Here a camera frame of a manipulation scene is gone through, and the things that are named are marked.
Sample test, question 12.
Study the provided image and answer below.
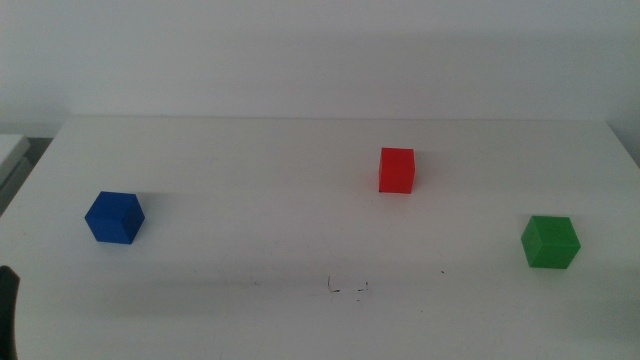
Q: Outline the red cube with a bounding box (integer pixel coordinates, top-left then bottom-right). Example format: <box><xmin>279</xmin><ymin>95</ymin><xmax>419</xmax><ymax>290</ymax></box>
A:
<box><xmin>377</xmin><ymin>146</ymin><xmax>417</xmax><ymax>195</ymax></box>

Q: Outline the green cube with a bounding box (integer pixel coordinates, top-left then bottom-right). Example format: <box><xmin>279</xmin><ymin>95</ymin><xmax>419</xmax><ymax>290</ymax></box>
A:
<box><xmin>520</xmin><ymin>215</ymin><xmax>582</xmax><ymax>270</ymax></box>

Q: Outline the blue cube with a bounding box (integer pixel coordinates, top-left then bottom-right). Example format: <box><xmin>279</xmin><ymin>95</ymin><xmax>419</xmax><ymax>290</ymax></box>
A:
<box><xmin>84</xmin><ymin>191</ymin><xmax>146</xmax><ymax>246</ymax></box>

